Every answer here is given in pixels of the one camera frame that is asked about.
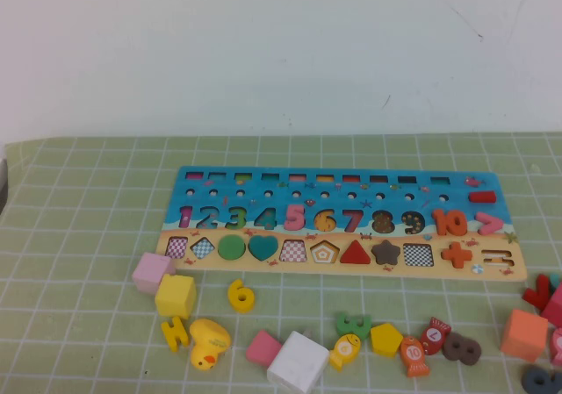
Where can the orange plus sign piece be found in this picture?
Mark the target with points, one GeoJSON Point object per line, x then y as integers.
{"type": "Point", "coordinates": [456, 255]}

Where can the light pink wooden cube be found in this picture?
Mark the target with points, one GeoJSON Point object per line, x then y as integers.
{"type": "Point", "coordinates": [149, 271]}

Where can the brown star piece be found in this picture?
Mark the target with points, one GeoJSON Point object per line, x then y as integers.
{"type": "Point", "coordinates": [386, 252]}

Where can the yellow letter H piece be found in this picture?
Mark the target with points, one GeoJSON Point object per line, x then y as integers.
{"type": "Point", "coordinates": [175, 333]}

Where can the red letter V piece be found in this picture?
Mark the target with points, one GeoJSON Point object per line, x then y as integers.
{"type": "Point", "coordinates": [542, 295]}

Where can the yellow toy duck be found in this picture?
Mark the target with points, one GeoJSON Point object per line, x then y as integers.
{"type": "Point", "coordinates": [208, 341]}

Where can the teal heart piece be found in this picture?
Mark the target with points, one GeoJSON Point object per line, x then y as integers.
{"type": "Point", "coordinates": [263, 248]}

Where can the orange number ten piece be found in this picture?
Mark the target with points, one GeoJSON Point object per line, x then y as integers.
{"type": "Point", "coordinates": [439, 223]}

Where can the yellow pentagon block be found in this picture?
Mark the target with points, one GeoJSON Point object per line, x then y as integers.
{"type": "Point", "coordinates": [386, 340]}

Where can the red triangle piece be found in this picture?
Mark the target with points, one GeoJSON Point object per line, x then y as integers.
{"type": "Point", "coordinates": [355, 255]}

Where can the magenta wooden block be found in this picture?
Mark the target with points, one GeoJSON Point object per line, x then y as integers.
{"type": "Point", "coordinates": [555, 310]}

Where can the white wooden cube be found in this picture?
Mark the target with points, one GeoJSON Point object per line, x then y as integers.
{"type": "Point", "coordinates": [298, 361]}

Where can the pink number five piece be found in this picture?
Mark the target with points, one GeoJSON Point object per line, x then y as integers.
{"type": "Point", "coordinates": [290, 209]}

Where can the teal wooden piece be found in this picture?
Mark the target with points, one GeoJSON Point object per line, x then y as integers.
{"type": "Point", "coordinates": [556, 280]}

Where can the yellow wooden fish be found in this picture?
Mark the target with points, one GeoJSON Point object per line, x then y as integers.
{"type": "Point", "coordinates": [344, 350]}

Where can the yellow wooden cube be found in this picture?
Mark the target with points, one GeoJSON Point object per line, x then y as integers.
{"type": "Point", "coordinates": [175, 295]}

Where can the yellow number six piece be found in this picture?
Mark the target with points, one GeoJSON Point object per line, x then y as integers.
{"type": "Point", "coordinates": [237, 286]}

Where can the red wooden fish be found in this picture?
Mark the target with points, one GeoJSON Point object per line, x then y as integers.
{"type": "Point", "coordinates": [434, 336]}

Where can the pink patterned wooden piece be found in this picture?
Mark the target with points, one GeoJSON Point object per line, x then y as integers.
{"type": "Point", "coordinates": [557, 346]}

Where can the pink rhombus block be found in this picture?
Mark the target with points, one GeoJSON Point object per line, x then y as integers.
{"type": "Point", "coordinates": [262, 348]}

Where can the wooden number shape puzzle board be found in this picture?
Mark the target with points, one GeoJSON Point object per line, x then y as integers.
{"type": "Point", "coordinates": [263, 201]}

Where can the orange wooden cube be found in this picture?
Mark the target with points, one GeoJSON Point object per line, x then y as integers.
{"type": "Point", "coordinates": [522, 337]}

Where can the orange wooden fish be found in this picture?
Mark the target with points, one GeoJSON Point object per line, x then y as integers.
{"type": "Point", "coordinates": [413, 354]}

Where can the green number three piece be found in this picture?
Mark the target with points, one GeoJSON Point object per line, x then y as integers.
{"type": "Point", "coordinates": [358, 329]}

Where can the green circle piece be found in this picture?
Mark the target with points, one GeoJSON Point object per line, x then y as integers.
{"type": "Point", "coordinates": [231, 248]}

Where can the green checked tablecloth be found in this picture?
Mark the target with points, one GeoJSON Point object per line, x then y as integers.
{"type": "Point", "coordinates": [88, 236]}

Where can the red minus bar piece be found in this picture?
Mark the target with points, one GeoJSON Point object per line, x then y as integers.
{"type": "Point", "coordinates": [482, 196]}

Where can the brown number eight piece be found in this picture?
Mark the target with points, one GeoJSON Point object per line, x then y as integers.
{"type": "Point", "coordinates": [448, 351]}

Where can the dark grey number piece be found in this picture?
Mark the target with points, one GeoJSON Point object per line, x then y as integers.
{"type": "Point", "coordinates": [533, 383]}

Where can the pink greater-than sign piece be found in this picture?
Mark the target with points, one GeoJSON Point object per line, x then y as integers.
{"type": "Point", "coordinates": [496, 223]}

